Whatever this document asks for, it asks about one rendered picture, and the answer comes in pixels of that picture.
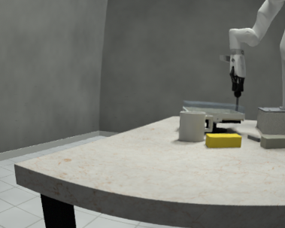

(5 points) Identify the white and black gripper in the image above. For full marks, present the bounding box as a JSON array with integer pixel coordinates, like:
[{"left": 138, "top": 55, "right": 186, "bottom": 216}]
[{"left": 229, "top": 54, "right": 246, "bottom": 92}]

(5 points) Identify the white mug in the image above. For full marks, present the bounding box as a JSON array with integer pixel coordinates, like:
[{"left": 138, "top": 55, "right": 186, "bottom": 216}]
[{"left": 179, "top": 111, "right": 214, "bottom": 142}]

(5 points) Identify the yellow rectangular block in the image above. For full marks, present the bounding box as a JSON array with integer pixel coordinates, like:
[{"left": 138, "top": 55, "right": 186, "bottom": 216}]
[{"left": 205, "top": 134, "right": 242, "bottom": 148}]

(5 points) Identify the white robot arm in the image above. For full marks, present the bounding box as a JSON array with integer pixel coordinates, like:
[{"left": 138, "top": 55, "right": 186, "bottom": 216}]
[{"left": 220, "top": 0, "right": 285, "bottom": 110}]

